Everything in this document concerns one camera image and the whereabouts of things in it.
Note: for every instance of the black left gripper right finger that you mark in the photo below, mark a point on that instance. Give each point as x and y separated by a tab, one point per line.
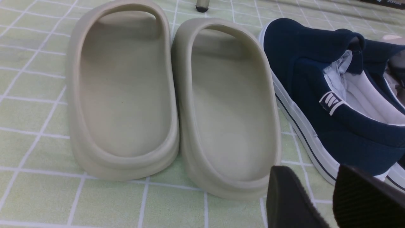
361	200

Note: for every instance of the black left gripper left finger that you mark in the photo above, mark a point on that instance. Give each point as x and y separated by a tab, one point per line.
287	204

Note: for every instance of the left navy canvas shoe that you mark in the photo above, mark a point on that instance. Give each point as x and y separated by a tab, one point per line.
331	87

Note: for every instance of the navy canvas shoe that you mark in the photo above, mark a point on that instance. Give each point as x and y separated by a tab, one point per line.
331	87
395	77

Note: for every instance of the right navy canvas shoe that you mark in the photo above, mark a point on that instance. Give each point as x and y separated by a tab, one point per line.
395	77

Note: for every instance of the chrome metal shoe rack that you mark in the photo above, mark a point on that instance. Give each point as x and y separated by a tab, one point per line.
202	6

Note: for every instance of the right tan foam slipper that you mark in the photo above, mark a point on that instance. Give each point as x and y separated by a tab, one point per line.
229	123

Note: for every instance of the tan foam slipper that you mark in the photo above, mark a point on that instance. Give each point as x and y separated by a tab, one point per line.
122	113
229	123

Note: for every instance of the left tan foam slipper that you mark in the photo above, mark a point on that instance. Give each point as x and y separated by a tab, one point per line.
122	113

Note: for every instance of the green checkered tablecloth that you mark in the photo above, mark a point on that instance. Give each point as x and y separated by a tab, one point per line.
41	184

